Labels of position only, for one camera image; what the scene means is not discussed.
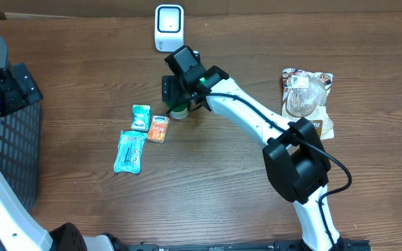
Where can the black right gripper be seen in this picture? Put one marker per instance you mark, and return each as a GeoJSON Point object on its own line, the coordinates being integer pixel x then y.
{"type": "Point", "coordinates": [173, 89]}

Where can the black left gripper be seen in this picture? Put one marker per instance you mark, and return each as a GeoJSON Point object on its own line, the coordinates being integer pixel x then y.
{"type": "Point", "coordinates": [7, 81]}

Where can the green lid white jar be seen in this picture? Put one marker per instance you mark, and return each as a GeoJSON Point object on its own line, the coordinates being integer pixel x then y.
{"type": "Point", "coordinates": [179, 112]}

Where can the orange tissue pack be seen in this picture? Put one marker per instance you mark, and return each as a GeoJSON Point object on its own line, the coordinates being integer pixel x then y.
{"type": "Point", "coordinates": [158, 129]}

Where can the small teal tissue pack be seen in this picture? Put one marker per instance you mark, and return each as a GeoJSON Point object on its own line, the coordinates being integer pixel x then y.
{"type": "Point", "coordinates": [141, 118]}

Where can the large teal wipes pack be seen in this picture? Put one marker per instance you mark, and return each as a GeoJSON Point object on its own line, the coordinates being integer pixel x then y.
{"type": "Point", "coordinates": [129, 152]}

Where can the beige paper bag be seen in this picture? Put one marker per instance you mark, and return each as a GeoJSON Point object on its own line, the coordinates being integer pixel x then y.
{"type": "Point", "coordinates": [305, 96]}

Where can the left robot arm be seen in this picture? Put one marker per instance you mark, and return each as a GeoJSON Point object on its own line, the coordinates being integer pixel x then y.
{"type": "Point", "coordinates": [19, 231]}

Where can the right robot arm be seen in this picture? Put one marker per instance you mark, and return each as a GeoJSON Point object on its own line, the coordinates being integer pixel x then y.
{"type": "Point", "coordinates": [295, 160]}

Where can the white barcode scanner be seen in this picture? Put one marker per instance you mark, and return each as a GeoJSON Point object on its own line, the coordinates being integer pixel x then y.
{"type": "Point", "coordinates": [169, 27]}

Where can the grey plastic mesh basket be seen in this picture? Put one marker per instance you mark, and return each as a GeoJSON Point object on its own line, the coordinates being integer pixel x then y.
{"type": "Point", "coordinates": [20, 146]}

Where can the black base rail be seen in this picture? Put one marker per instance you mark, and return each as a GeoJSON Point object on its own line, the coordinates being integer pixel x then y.
{"type": "Point", "coordinates": [343, 244]}

